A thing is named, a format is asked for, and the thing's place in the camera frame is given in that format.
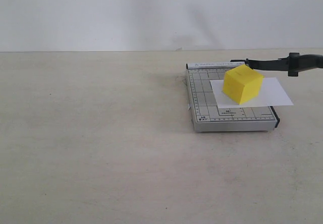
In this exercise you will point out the grey paper cutter base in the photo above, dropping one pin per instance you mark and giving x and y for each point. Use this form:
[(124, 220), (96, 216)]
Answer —
[(208, 117)]

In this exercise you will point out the white paper sheet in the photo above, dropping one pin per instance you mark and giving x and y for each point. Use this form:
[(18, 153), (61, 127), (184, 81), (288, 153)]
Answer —
[(271, 94)]

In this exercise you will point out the black cutter blade arm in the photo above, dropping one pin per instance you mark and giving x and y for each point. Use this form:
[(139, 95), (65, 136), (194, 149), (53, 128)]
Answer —
[(293, 64)]

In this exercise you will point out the yellow cube block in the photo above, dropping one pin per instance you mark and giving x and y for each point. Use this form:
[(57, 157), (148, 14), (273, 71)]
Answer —
[(242, 84)]

